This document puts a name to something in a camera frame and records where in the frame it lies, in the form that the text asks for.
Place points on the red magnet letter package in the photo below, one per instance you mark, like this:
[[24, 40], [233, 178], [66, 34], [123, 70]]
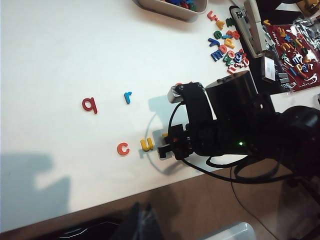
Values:
[[282, 35]]

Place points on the orange letter c magnet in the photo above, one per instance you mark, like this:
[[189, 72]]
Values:
[[119, 149]]

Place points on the yellow letter v magnet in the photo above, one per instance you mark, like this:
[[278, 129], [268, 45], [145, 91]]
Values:
[[266, 22]]

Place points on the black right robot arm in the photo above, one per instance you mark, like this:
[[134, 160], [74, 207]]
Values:
[[262, 130]]

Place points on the beige pulp tray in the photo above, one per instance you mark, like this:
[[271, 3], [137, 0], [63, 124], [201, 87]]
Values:
[[175, 12]]

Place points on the small white box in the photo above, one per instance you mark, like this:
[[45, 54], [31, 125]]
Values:
[[268, 70]]

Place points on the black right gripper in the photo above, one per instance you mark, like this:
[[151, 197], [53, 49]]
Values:
[[178, 132]]

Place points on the green letter w magnet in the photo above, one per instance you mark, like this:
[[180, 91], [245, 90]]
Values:
[[228, 60]]

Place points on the orange letter n magnet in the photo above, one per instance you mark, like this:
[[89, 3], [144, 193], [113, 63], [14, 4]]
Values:
[[212, 16]]

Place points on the blue letter r magnet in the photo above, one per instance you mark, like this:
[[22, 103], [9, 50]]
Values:
[[128, 98]]

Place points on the white plastic bin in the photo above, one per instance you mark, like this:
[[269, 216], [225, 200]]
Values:
[[232, 232]]

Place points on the green letter e magnet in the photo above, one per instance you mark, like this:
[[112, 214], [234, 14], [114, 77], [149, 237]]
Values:
[[218, 34]]

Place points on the black desk mat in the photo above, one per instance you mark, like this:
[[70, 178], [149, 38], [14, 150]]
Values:
[[257, 65]]

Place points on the black glossy case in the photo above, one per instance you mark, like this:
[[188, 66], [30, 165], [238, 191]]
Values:
[[87, 230]]

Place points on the red letter q magnet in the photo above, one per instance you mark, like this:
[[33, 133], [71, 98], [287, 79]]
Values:
[[94, 107]]

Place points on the yellow letter u magnet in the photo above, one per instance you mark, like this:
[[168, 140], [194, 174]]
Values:
[[143, 145]]

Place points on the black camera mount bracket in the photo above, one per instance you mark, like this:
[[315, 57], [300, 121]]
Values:
[[195, 105]]

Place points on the grey staple strip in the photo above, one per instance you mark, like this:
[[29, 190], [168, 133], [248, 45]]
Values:
[[282, 78]]

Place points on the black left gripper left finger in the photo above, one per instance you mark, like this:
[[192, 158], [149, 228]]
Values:
[[132, 225]]

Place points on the blue letter y magnet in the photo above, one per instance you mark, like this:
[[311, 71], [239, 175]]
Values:
[[214, 42]]

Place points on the red letter o magnet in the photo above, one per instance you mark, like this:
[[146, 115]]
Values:
[[228, 54]]

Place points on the small blue letter magnet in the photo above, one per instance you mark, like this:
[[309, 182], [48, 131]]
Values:
[[226, 37]]

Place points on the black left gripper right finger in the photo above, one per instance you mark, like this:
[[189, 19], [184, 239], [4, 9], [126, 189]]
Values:
[[153, 225]]

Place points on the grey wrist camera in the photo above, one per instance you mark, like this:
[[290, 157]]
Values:
[[172, 95]]

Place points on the blue letter E magnet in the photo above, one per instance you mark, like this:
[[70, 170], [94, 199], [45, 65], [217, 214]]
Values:
[[217, 54]]

